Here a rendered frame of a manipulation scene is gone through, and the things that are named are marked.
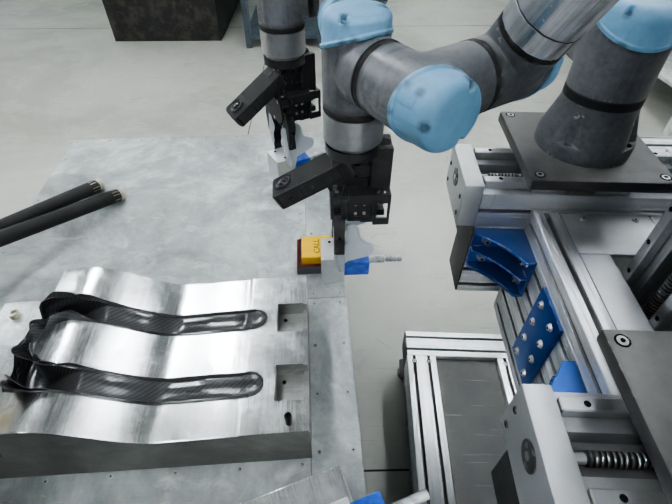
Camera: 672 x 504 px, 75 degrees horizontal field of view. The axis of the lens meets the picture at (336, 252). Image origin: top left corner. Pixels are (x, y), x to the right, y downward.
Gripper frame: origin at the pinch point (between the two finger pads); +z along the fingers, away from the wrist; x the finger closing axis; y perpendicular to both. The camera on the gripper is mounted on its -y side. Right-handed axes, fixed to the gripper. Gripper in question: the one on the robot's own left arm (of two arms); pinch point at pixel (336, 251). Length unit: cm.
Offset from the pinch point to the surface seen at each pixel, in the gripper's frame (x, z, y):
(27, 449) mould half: -26.8, 5.3, -38.7
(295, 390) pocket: -19.3, 7.8, -6.6
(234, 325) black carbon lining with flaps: -9.1, 6.0, -15.9
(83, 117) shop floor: 229, 95, -158
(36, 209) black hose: 25, 9, -61
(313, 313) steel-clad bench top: -1.2, 14.2, -4.1
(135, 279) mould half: -1.7, 3.0, -31.8
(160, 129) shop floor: 211, 95, -103
